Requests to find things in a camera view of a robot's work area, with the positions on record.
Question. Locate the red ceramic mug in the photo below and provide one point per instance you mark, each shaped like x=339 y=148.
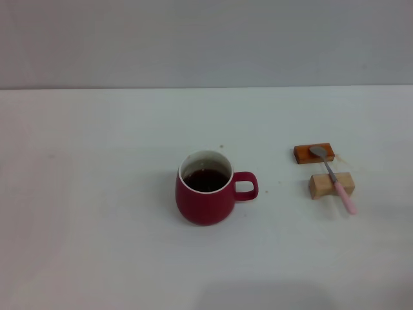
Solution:
x=203 y=206

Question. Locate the dark coffee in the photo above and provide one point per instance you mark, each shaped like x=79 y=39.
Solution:
x=206 y=181

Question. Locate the dark brown wooden block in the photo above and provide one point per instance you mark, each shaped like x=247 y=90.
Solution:
x=303 y=155

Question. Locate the light wooden arch block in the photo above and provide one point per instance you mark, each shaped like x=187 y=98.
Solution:
x=319 y=187

